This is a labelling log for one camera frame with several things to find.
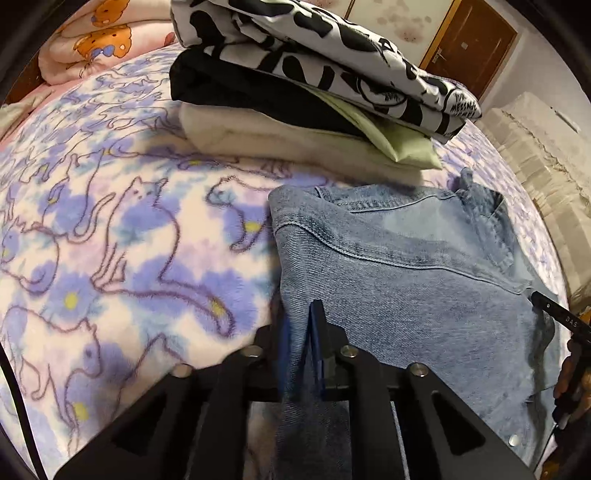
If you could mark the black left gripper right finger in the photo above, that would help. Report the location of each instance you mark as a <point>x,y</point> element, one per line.
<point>404,423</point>

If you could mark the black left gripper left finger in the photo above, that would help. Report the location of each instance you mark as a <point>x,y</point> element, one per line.
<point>192,424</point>

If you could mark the blue denim jacket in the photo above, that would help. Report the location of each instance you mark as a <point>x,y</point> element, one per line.
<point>413,274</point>

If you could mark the person right hand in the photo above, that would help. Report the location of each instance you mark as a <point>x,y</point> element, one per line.
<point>565,376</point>

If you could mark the beige ruffled cloth cover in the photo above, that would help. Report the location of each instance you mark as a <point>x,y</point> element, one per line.
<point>552,162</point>

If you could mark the purple cat print bed blanket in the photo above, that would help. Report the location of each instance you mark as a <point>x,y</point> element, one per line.
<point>123,250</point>

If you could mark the light green folded garment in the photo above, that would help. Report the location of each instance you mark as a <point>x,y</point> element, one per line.
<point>401,145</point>

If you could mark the brown wooden door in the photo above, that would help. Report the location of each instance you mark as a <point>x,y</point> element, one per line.
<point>470,46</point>

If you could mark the beige folded garment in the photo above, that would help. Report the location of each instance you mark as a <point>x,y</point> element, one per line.
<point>234,132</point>

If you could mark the black white patterned folded garment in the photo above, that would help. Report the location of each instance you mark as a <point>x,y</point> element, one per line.
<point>303,44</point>

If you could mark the pink cartoon print quilt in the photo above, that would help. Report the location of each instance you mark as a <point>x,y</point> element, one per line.
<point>102,34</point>

